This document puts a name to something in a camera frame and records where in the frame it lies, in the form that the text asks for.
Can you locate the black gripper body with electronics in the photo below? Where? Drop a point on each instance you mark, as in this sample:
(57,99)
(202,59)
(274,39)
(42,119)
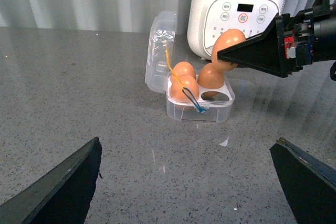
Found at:
(313,31)

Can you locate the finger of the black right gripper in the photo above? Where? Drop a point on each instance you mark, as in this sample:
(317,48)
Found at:
(307,183)

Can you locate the black triangular left gripper right finger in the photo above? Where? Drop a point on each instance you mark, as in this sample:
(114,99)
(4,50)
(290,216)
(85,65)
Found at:
(264,52)

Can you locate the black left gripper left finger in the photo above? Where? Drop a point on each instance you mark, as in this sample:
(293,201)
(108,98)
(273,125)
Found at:
(63,195)

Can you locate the brown egg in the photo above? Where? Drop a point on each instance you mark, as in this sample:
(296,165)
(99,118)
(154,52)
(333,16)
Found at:
(187,81)
(184,71)
(210,77)
(227,39)

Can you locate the clear plastic egg box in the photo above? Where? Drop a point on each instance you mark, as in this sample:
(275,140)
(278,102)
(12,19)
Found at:
(158,77)

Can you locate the white Joyoung soy milk maker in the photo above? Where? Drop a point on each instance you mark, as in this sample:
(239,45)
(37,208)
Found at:
(210,18)

